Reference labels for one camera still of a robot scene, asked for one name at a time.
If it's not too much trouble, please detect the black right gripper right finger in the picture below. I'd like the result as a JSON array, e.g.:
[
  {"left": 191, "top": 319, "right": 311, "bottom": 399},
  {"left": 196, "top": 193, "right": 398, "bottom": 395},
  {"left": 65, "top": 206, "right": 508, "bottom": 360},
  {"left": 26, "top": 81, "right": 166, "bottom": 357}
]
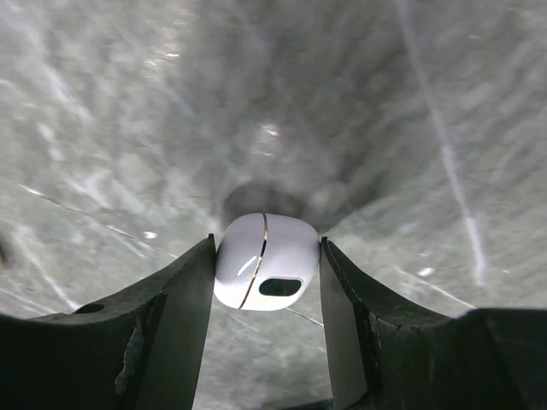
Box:
[{"left": 320, "top": 239, "right": 546, "bottom": 409}]

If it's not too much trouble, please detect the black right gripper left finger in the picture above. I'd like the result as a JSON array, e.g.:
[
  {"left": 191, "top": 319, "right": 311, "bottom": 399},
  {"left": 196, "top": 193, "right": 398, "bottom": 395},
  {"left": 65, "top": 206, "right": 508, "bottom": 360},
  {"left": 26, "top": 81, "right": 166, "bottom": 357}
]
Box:
[{"left": 1, "top": 237, "right": 215, "bottom": 409}]

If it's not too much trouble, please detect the white earbuds charging case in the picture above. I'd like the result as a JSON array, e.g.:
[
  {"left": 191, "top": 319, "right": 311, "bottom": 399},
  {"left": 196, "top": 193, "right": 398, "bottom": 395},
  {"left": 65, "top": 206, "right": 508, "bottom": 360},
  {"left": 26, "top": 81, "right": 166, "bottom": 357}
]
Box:
[{"left": 214, "top": 213, "right": 321, "bottom": 312}]

